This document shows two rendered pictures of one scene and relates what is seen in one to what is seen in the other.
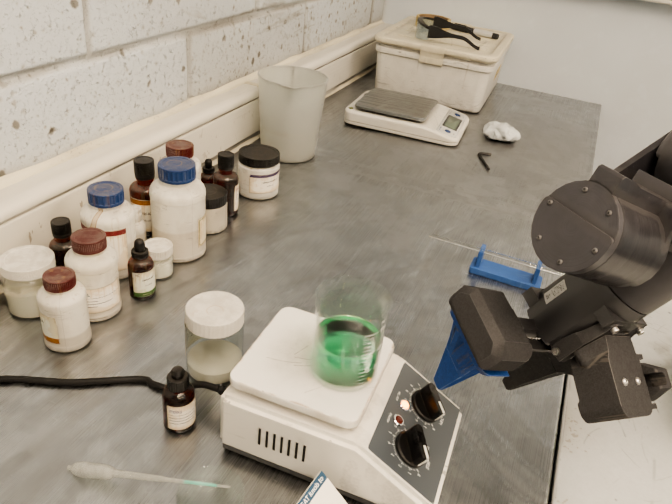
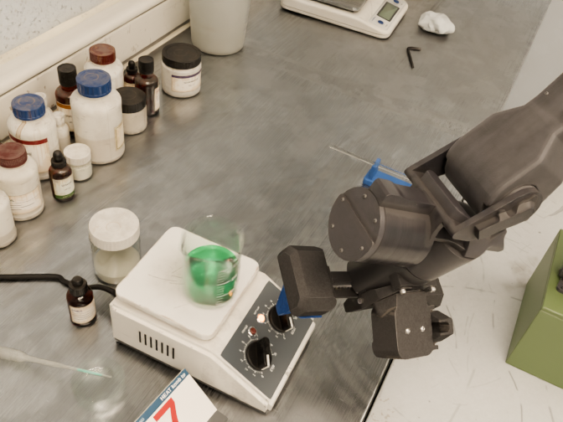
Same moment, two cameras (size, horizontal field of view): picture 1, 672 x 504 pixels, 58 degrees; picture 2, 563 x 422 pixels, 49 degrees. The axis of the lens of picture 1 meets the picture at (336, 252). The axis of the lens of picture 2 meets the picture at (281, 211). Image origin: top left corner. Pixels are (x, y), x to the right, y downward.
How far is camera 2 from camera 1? 18 cm
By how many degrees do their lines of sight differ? 12
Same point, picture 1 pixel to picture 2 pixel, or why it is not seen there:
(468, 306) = (287, 265)
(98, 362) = (21, 259)
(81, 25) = not seen: outside the picture
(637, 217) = (401, 222)
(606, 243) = (369, 244)
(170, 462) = (72, 349)
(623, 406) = (400, 351)
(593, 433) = not seen: hidden behind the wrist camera
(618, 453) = (445, 362)
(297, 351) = (174, 270)
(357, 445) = (212, 352)
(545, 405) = not seen: hidden behind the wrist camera
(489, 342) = (297, 296)
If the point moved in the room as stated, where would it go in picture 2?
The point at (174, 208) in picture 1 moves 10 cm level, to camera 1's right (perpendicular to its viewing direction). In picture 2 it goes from (91, 119) to (161, 131)
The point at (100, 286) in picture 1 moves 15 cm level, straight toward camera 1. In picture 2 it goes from (23, 193) to (24, 282)
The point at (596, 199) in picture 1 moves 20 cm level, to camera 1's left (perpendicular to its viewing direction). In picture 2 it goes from (369, 207) to (103, 157)
